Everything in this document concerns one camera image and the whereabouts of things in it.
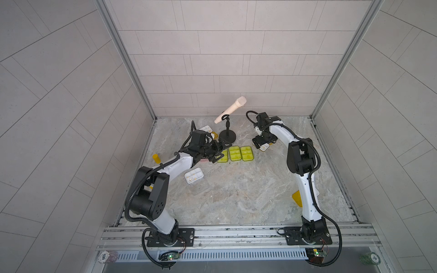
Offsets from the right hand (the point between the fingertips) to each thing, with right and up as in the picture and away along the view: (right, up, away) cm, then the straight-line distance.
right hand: (263, 142), depth 105 cm
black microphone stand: (-22, +5, -1) cm, 23 cm away
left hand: (-21, -2, -21) cm, 29 cm away
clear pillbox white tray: (-40, -16, -17) cm, 47 cm away
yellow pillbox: (+1, 0, -15) cm, 15 cm away
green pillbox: (-24, -9, -10) cm, 28 cm away
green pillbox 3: (-11, -6, -8) cm, 15 cm away
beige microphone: (-16, +21, -22) cm, 34 cm away
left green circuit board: (-44, -42, -40) cm, 72 cm away
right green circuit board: (+13, -43, -38) cm, 59 cm away
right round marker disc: (+30, -40, -44) cm, 66 cm away
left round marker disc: (-67, -39, -44) cm, 89 cm away
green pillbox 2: (-18, -6, -9) cm, 21 cm away
